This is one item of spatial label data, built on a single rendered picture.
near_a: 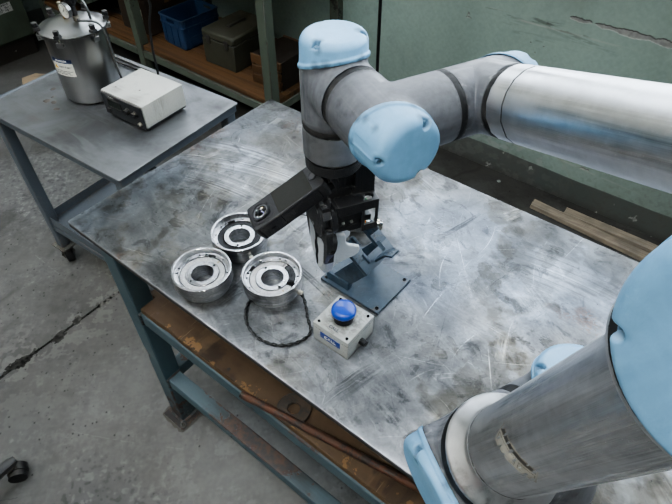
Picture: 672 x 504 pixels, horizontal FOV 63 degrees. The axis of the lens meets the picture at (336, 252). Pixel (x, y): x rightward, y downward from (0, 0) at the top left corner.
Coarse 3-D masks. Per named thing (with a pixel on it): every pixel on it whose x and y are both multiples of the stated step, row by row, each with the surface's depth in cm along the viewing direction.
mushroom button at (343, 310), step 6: (342, 300) 86; (348, 300) 86; (336, 306) 85; (342, 306) 85; (348, 306) 85; (354, 306) 85; (336, 312) 84; (342, 312) 84; (348, 312) 84; (354, 312) 85; (336, 318) 84; (342, 318) 84; (348, 318) 84
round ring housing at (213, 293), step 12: (192, 252) 98; (204, 252) 99; (216, 252) 99; (180, 264) 97; (204, 264) 97; (228, 264) 97; (192, 276) 97; (216, 276) 95; (228, 276) 94; (180, 288) 92; (216, 288) 93; (228, 288) 97; (192, 300) 93; (204, 300) 93
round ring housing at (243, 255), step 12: (228, 216) 105; (240, 216) 106; (216, 228) 104; (240, 228) 104; (216, 240) 102; (228, 240) 102; (264, 240) 101; (228, 252) 99; (240, 252) 98; (252, 252) 100
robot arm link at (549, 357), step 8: (560, 344) 63; (568, 344) 62; (576, 344) 63; (544, 352) 61; (552, 352) 61; (560, 352) 61; (568, 352) 61; (536, 360) 61; (544, 360) 60; (552, 360) 60; (560, 360) 60; (536, 368) 60; (544, 368) 60; (528, 376) 62; (512, 384) 62; (520, 384) 61
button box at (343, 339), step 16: (320, 320) 87; (336, 320) 86; (352, 320) 86; (368, 320) 87; (320, 336) 88; (336, 336) 85; (352, 336) 85; (368, 336) 90; (336, 352) 88; (352, 352) 87
